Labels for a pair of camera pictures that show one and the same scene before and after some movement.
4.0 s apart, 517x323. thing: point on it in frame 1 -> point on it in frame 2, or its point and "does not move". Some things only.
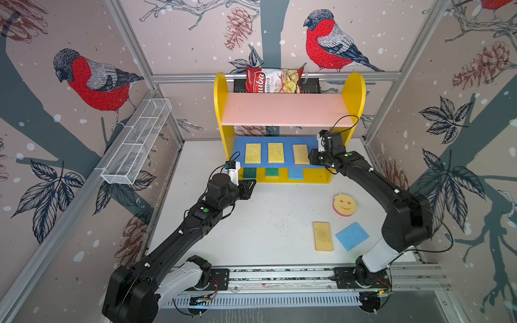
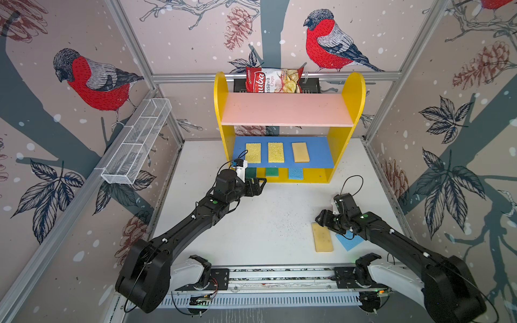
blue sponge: [352, 236] does not move
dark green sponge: [250, 173] does not move
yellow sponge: [275, 153] does not move
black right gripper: [312, 157] -> [324, 218]
